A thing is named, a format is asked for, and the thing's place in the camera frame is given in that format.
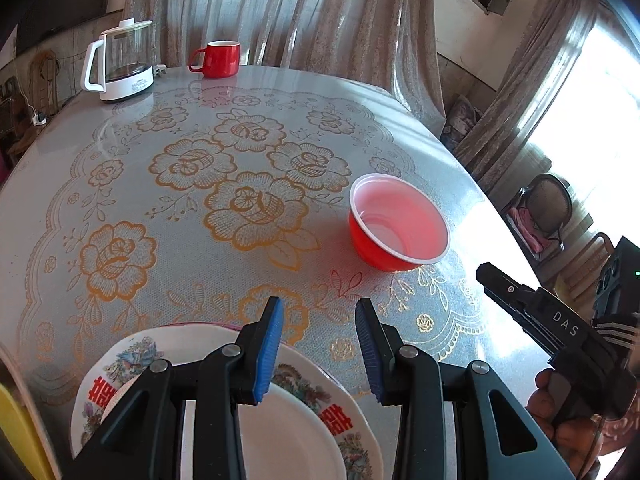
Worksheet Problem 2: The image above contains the red mug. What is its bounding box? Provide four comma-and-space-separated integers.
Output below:
188, 40, 241, 79

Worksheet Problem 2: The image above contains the yellow plastic bowl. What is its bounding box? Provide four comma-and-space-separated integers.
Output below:
0, 384, 53, 480

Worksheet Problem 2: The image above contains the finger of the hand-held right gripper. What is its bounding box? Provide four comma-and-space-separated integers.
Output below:
475, 261, 546, 333

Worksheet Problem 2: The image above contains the pink rimmed plate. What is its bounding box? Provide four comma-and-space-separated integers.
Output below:
160, 321, 241, 333

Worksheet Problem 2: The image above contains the beige window curtain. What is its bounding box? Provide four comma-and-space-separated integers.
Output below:
452, 0, 616, 201

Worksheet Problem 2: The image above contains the patterned cushion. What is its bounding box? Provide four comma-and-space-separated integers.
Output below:
445, 95, 481, 147

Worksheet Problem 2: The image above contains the white glass electric kettle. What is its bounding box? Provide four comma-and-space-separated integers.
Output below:
81, 18, 155, 102

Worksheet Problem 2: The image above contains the beige patterned curtain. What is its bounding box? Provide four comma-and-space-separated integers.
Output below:
122, 0, 446, 131

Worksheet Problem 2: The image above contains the dark wooden chair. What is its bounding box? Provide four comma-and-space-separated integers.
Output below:
505, 174, 573, 261

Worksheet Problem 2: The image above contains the red plastic bowl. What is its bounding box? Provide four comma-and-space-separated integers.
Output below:
348, 173, 451, 273

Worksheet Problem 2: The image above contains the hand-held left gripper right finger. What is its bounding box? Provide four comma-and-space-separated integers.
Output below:
354, 298, 576, 480

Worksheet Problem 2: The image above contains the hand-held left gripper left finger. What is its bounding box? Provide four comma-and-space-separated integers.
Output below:
65, 296, 285, 480

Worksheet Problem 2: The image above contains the pink cloth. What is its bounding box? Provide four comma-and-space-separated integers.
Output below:
510, 207, 551, 253

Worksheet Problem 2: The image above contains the wooden chair back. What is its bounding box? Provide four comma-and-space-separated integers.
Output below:
30, 50, 63, 116

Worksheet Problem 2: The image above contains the white dragon print plate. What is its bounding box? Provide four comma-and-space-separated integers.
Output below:
70, 324, 385, 480

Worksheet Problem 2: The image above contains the person's right hand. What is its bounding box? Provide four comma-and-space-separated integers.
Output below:
527, 367, 616, 480

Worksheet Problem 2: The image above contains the floral lace tablecloth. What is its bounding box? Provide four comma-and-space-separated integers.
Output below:
0, 62, 566, 480

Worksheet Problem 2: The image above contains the light wooden chair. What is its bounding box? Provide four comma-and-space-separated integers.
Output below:
565, 232, 616, 301

